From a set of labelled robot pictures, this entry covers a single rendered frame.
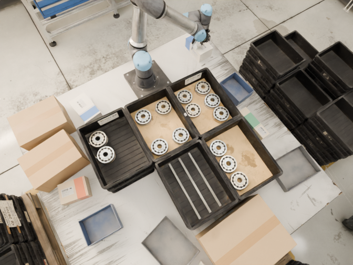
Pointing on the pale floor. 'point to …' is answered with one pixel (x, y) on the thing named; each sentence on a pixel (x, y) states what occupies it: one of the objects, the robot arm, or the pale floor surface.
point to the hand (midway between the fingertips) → (198, 44)
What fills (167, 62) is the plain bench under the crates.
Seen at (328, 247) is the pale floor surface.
